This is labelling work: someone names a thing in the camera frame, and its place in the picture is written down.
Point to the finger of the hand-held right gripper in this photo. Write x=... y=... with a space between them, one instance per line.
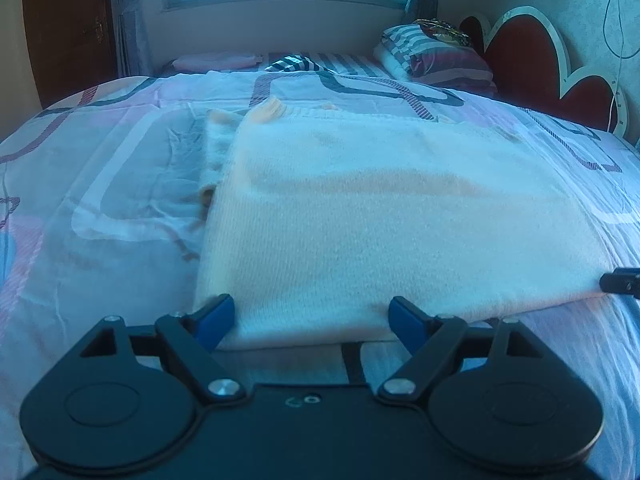
x=622 y=282

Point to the gold patterned cloth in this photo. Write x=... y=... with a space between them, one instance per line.
x=442 y=32

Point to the pink pillow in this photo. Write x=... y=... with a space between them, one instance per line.
x=215 y=61

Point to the cream knit sweater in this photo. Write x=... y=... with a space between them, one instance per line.
x=390 y=220

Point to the red white scalloped headboard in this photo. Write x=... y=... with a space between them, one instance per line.
x=530 y=60

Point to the brown wooden door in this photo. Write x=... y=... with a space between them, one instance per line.
x=65 y=35

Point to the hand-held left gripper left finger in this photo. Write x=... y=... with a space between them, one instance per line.
x=215 y=317

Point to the black white striped cloth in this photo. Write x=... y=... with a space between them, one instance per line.
x=295 y=64

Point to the striped mattress sheet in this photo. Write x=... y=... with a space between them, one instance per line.
x=350 y=62

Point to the striped pillow stack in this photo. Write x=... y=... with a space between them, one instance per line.
x=440 y=62

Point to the pink blue patterned bed sheet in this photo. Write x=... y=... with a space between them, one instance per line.
x=100 y=200

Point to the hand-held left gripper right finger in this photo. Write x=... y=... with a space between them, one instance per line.
x=407 y=317

